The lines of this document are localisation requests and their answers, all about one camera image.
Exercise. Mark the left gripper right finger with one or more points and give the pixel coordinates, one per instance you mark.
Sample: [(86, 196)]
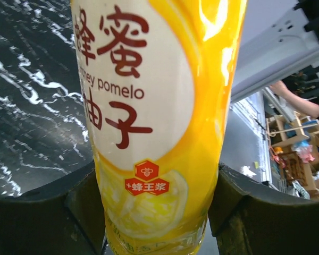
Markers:
[(247, 217)]

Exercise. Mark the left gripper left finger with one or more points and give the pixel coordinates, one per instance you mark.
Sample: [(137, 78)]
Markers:
[(65, 216)]

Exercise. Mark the yellow juice bottle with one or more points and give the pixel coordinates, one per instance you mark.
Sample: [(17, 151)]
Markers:
[(156, 78)]

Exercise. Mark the person in background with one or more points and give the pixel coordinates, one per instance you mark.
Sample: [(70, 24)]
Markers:
[(300, 91)]

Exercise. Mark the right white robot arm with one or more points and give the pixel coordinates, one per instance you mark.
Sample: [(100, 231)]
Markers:
[(278, 39)]

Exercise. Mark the cluttered background shelf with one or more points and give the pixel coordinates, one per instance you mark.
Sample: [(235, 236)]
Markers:
[(294, 151)]

